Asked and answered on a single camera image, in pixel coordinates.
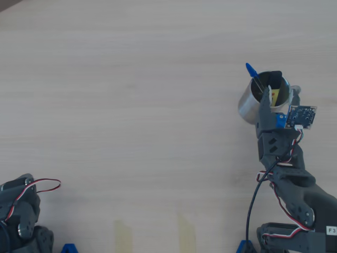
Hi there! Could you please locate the red white black servo wire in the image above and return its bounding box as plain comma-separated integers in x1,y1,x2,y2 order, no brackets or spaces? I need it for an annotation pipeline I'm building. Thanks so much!
5,178,62,222
262,181,315,245
256,130,304,183

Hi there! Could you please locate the blue arm base plate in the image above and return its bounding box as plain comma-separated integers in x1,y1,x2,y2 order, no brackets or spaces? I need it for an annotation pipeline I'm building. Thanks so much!
61,244,80,253
235,240,257,253

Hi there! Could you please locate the yellow highlighter pen black cap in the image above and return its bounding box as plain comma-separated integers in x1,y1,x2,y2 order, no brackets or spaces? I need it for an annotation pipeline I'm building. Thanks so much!
267,70,283,108

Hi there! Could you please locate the blue ballpoint pen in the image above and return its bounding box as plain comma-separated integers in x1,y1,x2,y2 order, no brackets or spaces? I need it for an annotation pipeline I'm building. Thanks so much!
245,62,267,94

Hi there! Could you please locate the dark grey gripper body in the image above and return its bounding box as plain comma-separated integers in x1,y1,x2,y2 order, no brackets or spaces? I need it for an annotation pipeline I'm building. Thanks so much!
254,104,287,133

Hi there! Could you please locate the silver metal cup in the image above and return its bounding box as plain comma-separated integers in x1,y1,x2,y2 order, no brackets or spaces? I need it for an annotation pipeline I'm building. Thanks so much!
237,70,301,126

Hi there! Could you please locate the black camera cable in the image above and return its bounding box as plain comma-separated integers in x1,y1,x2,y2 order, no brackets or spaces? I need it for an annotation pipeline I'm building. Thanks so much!
245,155,291,242

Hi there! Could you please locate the camera board on blue mount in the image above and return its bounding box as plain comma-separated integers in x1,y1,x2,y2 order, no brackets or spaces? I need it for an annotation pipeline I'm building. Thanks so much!
275,104,318,131

